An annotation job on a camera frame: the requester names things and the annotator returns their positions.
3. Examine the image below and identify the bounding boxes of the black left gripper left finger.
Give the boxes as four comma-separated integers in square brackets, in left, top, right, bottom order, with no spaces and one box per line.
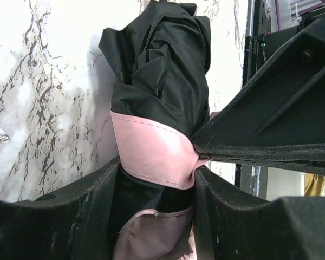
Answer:
[0,157,120,259]

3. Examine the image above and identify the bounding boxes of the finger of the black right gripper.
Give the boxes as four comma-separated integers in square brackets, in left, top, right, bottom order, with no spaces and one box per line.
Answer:
[192,19,325,171]

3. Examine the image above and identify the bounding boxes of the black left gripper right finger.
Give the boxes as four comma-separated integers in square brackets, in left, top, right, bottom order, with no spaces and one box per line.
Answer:
[193,166,325,259]

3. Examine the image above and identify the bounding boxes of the pink folding umbrella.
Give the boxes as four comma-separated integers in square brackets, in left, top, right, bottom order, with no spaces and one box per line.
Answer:
[99,1,211,259]

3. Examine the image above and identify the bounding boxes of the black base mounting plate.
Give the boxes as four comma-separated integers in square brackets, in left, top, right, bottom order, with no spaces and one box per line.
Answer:
[242,0,271,87]

